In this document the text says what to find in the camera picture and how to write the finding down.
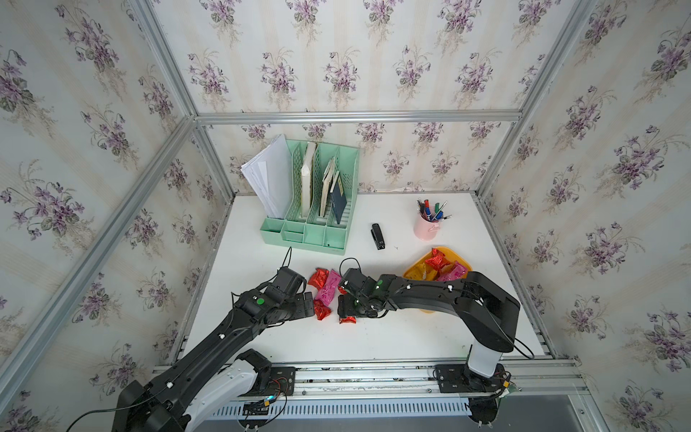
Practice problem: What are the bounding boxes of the white paper stack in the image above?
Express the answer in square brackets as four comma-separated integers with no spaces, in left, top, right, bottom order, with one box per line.
[241,135,293,219]

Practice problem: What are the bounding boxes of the aluminium rail frame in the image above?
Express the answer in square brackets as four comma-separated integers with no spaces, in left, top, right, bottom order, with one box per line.
[150,355,590,403]

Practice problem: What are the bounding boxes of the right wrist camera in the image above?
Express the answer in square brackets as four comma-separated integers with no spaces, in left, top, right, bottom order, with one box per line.
[340,268,376,295]

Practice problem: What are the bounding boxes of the pink pen cup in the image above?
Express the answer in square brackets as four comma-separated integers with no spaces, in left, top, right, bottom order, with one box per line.
[413,216,441,241]

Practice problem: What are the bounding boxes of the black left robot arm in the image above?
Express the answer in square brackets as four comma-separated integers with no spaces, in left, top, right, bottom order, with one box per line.
[112,289,314,431]

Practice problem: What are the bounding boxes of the yellow tea bag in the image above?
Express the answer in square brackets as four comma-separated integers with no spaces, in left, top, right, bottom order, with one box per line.
[422,269,437,281]

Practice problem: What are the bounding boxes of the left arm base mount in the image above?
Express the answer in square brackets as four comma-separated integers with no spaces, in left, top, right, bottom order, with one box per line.
[236,349,297,397]

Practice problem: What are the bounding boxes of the mint green desk organizer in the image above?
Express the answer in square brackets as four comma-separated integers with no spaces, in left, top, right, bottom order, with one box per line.
[260,140,360,256]

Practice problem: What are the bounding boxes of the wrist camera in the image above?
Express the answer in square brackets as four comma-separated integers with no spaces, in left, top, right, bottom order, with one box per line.
[273,266,307,297]
[340,268,376,295]

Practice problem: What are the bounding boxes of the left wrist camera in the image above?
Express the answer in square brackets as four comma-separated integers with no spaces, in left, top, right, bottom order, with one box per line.
[273,266,307,297]

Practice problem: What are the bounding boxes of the dark blue booklet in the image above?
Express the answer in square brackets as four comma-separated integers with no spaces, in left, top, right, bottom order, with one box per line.
[329,171,347,224]

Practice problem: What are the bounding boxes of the yellow storage tray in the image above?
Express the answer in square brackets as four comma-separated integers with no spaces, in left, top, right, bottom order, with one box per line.
[403,247,473,282]

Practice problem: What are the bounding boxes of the cream book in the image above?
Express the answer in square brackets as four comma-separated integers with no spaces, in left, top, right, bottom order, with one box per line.
[301,141,317,219]

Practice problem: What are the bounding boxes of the pens in cup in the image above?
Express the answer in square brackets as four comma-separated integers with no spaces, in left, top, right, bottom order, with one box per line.
[417,200,448,222]

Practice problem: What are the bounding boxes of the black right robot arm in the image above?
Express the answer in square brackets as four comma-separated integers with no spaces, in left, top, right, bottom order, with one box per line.
[338,268,521,379]

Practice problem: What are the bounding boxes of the black stapler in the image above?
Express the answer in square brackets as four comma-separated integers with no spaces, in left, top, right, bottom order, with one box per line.
[371,223,386,250]

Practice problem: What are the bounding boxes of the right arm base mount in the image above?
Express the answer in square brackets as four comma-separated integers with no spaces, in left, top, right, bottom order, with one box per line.
[433,364,512,395]

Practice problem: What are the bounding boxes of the pink tea bag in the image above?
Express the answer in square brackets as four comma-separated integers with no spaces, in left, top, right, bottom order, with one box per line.
[314,269,342,306]
[437,261,469,282]

